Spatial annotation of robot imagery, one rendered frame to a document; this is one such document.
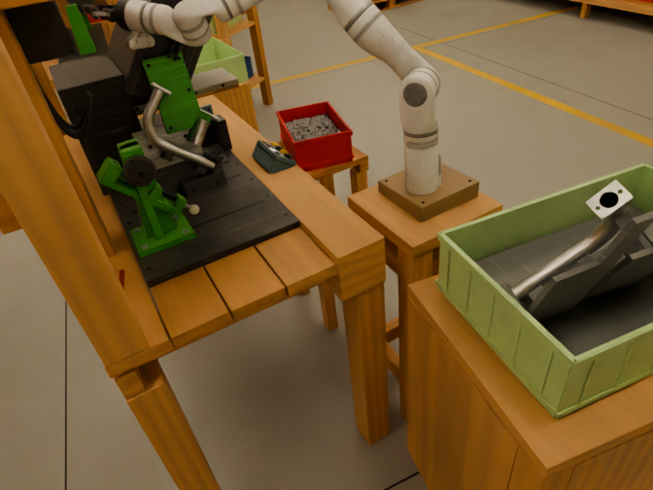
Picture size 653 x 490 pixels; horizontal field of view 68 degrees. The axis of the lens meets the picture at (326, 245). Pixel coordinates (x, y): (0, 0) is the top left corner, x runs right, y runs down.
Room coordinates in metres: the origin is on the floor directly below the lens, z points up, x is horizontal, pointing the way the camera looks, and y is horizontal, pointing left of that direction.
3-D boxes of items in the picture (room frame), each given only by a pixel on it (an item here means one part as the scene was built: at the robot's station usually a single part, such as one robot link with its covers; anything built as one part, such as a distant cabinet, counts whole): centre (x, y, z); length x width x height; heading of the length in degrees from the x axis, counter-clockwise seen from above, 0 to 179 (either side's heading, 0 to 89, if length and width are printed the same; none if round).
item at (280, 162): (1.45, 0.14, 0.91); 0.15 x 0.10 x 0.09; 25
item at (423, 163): (1.18, -0.29, 0.98); 0.09 x 0.09 x 0.17; 28
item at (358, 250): (1.61, 0.23, 0.82); 1.50 x 0.14 x 0.15; 25
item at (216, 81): (1.61, 0.43, 1.11); 0.39 x 0.16 x 0.03; 115
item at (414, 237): (1.18, -0.29, 0.83); 0.32 x 0.32 x 0.04; 26
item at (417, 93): (1.19, -0.29, 1.14); 0.09 x 0.09 x 0.17; 62
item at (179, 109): (1.45, 0.40, 1.17); 0.13 x 0.12 x 0.20; 25
